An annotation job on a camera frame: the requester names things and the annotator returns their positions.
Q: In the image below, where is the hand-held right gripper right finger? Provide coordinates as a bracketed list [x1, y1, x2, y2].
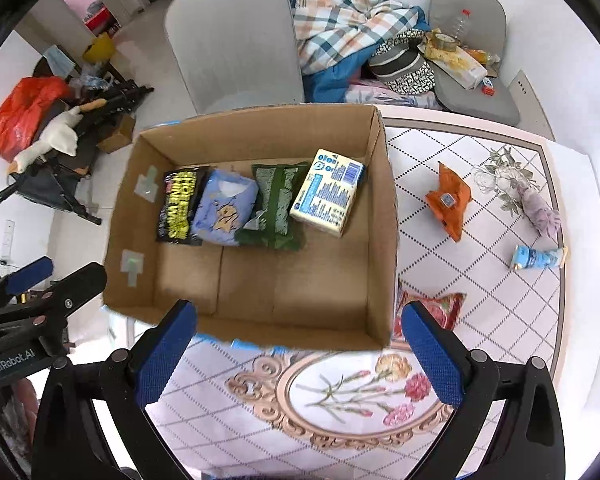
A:
[401, 301, 566, 480]

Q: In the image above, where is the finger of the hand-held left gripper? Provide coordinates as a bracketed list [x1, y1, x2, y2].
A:
[0, 262, 108, 341]
[0, 256, 55, 312]

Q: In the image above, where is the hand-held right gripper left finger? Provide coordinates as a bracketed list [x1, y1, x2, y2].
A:
[30, 300, 198, 480]

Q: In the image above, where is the light blue soft packet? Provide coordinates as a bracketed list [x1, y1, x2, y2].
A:
[190, 169, 259, 247]

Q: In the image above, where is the red patterned snack packet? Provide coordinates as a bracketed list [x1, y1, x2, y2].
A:
[392, 290, 467, 341]

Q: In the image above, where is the black and yellow snack packet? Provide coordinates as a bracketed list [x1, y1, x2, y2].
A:
[155, 166, 212, 247]

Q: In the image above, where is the light blue tube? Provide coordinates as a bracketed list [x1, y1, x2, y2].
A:
[511, 244, 568, 271]

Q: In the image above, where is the white goose plush toy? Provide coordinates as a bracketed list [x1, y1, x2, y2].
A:
[7, 99, 106, 176]

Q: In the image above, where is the small cardboard box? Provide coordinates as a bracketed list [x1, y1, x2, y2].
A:
[97, 112, 137, 154]

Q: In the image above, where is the orange snack packet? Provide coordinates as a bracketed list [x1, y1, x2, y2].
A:
[425, 162, 473, 242]

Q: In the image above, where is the red plastic bag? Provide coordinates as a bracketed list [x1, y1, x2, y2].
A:
[0, 76, 71, 162]

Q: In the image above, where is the purple crumpled cloth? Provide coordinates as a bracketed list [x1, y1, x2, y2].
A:
[520, 185, 562, 241]

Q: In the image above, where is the dark green snack packet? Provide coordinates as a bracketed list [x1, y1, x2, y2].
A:
[234, 161, 313, 252]

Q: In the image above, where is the black tripod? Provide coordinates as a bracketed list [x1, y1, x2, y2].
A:
[0, 82, 156, 226]

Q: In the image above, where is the cream and blue tissue pack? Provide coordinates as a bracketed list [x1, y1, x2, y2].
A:
[289, 148, 367, 237]

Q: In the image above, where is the blue face mask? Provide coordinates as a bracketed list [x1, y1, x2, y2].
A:
[44, 44, 76, 78]

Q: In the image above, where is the yellow bag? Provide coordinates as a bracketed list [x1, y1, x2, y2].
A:
[82, 34, 117, 63]

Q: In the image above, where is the striped patterned bag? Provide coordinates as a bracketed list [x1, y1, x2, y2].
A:
[367, 30, 437, 96]

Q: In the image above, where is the grey fabric chair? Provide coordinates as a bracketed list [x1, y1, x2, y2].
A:
[165, 0, 306, 117]

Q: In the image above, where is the yellow food packet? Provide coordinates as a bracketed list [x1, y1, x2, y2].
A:
[425, 42, 488, 91]

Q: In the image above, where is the blue cloth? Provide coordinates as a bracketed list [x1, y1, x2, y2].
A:
[302, 5, 431, 106]

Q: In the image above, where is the roll of brown tape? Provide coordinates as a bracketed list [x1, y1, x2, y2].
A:
[426, 30, 458, 53]

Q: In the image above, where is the clear plastic bottle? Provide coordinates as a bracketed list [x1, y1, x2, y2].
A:
[445, 8, 473, 48]

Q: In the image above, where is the plaid blanket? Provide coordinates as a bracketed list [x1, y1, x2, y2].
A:
[275, 0, 421, 76]

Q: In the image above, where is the grey cushioned chair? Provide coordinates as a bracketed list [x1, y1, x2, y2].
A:
[426, 0, 522, 127]

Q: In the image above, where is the white wall socket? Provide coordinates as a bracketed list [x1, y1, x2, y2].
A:
[0, 219, 16, 267]

